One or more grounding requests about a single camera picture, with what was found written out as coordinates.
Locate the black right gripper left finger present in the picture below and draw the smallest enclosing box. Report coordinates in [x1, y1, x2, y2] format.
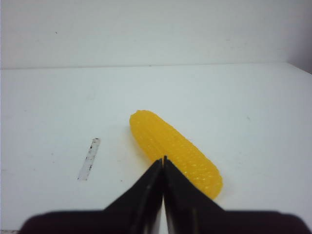
[104, 159, 163, 234]

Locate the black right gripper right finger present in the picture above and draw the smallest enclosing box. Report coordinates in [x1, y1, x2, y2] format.
[163, 156, 224, 234]

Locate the yellow toy corn cob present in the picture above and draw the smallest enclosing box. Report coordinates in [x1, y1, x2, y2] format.
[129, 110, 223, 199]

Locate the vertical clear tape strip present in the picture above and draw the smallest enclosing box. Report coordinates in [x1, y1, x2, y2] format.
[77, 138, 101, 181]

